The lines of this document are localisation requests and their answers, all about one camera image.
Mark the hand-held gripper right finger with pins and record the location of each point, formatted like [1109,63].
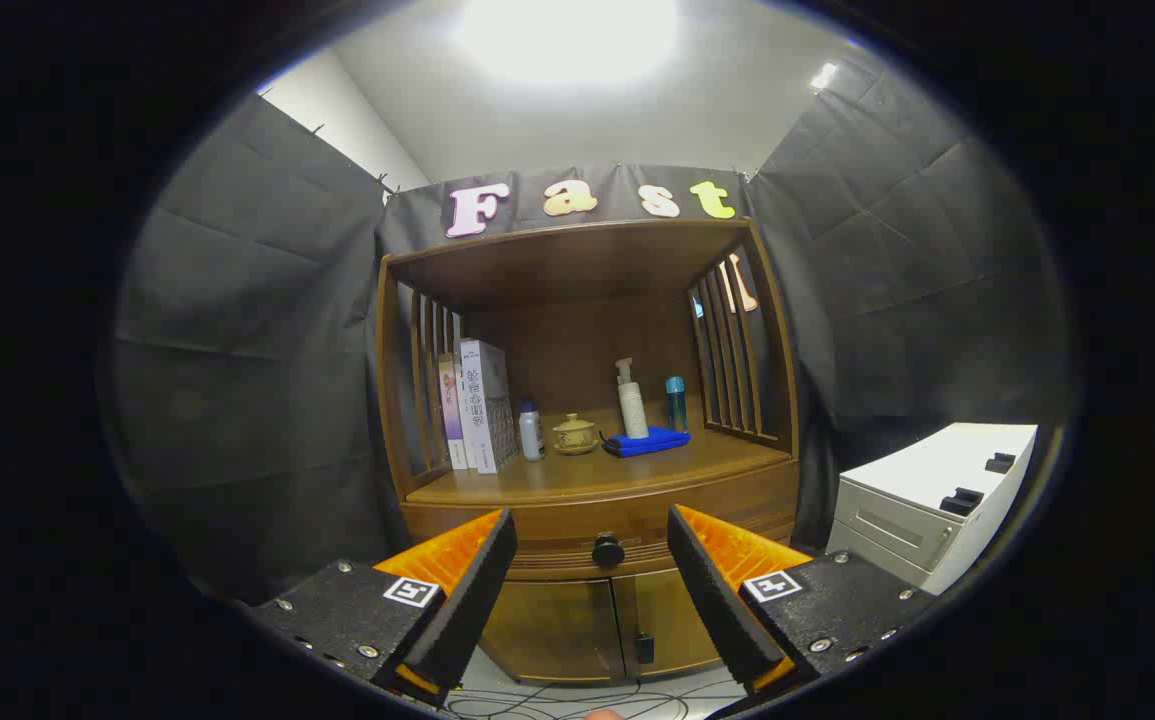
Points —
[712,590]

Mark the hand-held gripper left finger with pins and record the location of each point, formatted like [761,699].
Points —
[472,590]

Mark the brown wooden drawer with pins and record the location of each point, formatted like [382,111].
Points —
[557,525]

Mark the black round drawer knob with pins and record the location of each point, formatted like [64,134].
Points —
[608,550]

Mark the brown wooden countertop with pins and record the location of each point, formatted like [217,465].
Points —
[637,470]

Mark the white drawer unit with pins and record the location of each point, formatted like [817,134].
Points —
[927,470]

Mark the black block on drawer unit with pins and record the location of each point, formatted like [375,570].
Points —
[961,502]
[1000,463]

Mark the brown wooden cabinet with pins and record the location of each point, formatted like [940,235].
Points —
[577,340]

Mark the black door latch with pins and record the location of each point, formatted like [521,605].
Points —
[644,648]

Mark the blue folded cloth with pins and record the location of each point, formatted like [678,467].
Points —
[647,443]

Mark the white bottle with blue cap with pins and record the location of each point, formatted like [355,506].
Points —
[531,435]

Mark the thin purple book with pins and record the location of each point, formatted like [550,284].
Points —
[450,410]

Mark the yellow lidded ceramic teacup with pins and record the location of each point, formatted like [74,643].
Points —
[574,435]

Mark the clear blue bottle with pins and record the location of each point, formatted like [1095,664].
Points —
[676,405]

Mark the thick white book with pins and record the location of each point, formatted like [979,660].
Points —
[485,400]

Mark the white pump bottle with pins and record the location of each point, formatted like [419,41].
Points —
[633,410]

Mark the small ceiling light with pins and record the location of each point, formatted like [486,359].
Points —
[824,76]

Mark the large ceiling light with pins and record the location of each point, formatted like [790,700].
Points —
[567,35]

